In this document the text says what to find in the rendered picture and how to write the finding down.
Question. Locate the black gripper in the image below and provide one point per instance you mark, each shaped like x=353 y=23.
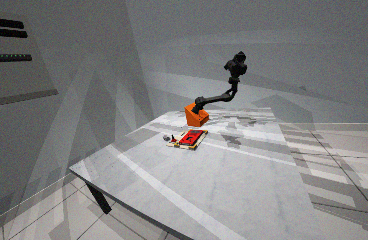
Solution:
x=239 y=60

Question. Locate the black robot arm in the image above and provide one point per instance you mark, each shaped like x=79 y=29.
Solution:
x=201 y=101

